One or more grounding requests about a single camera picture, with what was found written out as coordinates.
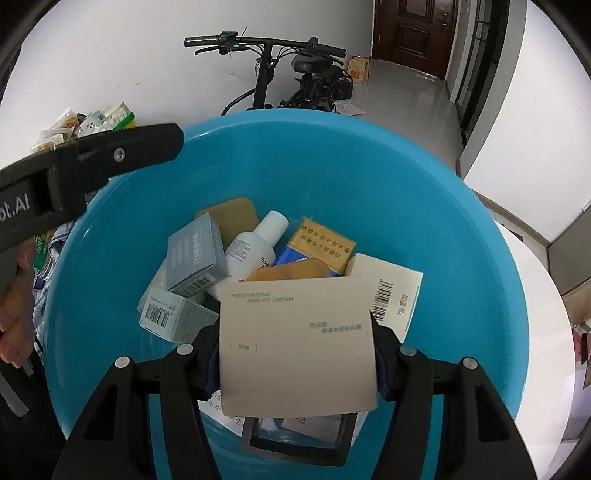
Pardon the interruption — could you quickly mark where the dark wooden door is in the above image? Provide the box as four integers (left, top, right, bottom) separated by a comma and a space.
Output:
372, 0, 455, 81

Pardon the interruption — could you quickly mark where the gold blue cigarette pack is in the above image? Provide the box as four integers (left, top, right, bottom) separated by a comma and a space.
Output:
272, 217, 358, 278

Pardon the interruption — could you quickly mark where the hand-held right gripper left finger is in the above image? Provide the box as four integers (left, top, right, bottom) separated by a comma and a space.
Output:
51, 323, 222, 480

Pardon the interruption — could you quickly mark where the black framed sliding door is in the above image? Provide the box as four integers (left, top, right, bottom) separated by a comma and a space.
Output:
445, 0, 511, 132

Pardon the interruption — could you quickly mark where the pile of snack packets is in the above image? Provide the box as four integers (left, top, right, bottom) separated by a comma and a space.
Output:
30, 107, 79, 155

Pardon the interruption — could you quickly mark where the brown cardboard box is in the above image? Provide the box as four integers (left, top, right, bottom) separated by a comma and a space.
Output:
347, 55, 371, 86

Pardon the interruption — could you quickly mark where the white green sachets bundle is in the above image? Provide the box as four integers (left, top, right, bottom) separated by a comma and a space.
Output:
76, 102, 134, 136

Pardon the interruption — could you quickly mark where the cream cardboard box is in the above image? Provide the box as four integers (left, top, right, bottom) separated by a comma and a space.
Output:
344, 253, 424, 344

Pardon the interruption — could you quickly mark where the tall pale teal box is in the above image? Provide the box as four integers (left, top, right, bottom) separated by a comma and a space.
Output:
137, 258, 221, 343

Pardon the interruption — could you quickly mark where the black box with clear window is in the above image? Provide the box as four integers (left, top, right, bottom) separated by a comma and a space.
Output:
239, 410, 360, 468

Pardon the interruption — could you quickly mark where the white plastic bottle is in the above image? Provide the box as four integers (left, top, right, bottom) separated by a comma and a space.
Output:
205, 211, 289, 301

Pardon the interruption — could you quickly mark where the blue plaid shirt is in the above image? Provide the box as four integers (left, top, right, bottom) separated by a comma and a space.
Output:
32, 217, 75, 365

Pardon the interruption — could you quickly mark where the black bicycle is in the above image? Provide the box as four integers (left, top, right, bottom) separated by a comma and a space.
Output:
185, 31, 355, 116

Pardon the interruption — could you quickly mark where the beige cardboard box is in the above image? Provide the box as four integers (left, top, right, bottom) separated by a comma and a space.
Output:
218, 275, 379, 418

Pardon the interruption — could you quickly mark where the blue plastic basin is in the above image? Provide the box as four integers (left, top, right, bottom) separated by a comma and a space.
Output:
34, 108, 529, 480

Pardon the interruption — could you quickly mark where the person's left hand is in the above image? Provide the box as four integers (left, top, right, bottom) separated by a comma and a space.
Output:
0, 237, 40, 370

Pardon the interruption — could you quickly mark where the grey blue cardboard box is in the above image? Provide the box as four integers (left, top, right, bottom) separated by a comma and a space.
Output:
166, 215, 229, 298

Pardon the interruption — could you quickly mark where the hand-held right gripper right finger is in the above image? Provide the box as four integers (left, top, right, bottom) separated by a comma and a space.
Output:
369, 309, 539, 480

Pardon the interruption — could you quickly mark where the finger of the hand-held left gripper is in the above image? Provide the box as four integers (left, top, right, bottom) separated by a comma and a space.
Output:
44, 122, 184, 215

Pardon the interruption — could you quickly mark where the white printed box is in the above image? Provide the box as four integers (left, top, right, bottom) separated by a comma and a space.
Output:
203, 390, 245, 437

